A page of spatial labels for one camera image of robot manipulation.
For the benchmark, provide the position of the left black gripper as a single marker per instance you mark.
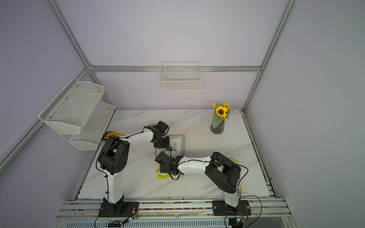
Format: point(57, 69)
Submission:
point(167, 143)

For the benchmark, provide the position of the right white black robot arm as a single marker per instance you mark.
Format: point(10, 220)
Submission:
point(222, 171)

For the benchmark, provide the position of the aluminium mounting rail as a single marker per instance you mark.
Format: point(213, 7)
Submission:
point(174, 209)

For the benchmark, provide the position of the yellow rubber glove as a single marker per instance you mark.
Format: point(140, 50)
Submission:
point(239, 186)

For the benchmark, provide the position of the sunflower bouquet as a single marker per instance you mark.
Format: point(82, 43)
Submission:
point(222, 111)

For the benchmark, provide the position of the yellow green white cloth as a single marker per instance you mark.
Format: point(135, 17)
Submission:
point(161, 175)

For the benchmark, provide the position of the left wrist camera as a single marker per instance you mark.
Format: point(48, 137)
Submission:
point(162, 127)

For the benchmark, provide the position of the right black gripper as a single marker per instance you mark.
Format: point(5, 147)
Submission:
point(163, 168)

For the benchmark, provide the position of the yellow black glove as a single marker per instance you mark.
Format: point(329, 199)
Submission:
point(111, 134)

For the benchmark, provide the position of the lower white mesh shelf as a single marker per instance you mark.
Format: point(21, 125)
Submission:
point(94, 129)

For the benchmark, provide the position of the upper white mesh shelf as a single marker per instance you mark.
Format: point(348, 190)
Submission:
point(68, 113)

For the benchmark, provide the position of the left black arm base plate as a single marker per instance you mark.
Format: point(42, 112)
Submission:
point(122, 210)

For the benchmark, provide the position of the white wire wall basket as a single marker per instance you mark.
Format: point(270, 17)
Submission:
point(179, 76)

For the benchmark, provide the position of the white mesh shelf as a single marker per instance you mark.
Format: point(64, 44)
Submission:
point(94, 129)
point(68, 113)

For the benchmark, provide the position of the green picture frame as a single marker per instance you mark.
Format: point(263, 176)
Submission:
point(177, 145)

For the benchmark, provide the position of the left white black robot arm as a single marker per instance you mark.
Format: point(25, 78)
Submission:
point(114, 154)

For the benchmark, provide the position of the dark ribbed vase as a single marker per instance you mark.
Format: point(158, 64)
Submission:
point(219, 128)

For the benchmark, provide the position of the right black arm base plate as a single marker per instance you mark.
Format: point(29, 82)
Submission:
point(220, 208)

